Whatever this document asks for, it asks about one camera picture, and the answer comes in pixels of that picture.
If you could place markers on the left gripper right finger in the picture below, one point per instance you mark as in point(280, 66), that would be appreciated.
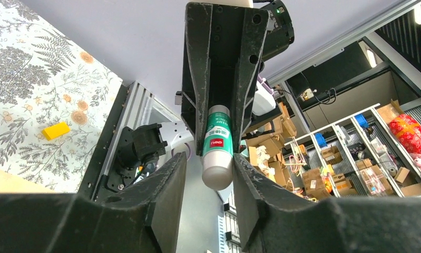
point(272, 219)

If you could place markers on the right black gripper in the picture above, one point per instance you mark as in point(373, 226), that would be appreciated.
point(221, 35)

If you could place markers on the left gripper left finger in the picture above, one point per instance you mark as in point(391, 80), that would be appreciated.
point(144, 217)

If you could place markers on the green white glue stick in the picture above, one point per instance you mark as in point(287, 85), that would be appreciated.
point(217, 157)

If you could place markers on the tan paper envelope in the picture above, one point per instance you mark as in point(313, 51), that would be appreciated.
point(10, 183)

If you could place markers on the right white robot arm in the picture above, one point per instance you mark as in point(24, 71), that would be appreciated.
point(223, 97)

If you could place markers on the brown cardboard box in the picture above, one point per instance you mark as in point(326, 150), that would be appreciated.
point(313, 180)

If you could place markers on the yellow toy brick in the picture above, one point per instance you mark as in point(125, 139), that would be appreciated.
point(55, 131)

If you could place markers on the metal storage shelf rack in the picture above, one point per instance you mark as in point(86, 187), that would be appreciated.
point(359, 154)

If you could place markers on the red patterned bag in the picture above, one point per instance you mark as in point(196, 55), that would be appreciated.
point(408, 133)

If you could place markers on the floral patterned table mat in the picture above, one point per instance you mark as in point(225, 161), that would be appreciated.
point(45, 79)

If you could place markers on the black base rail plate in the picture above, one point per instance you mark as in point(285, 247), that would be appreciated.
point(93, 171)

